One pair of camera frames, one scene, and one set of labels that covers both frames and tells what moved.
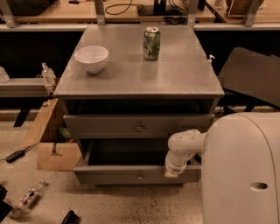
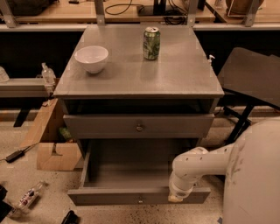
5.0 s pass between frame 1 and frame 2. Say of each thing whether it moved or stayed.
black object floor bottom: stayed
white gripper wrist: moved
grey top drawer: stayed
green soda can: stayed
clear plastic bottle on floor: stayed
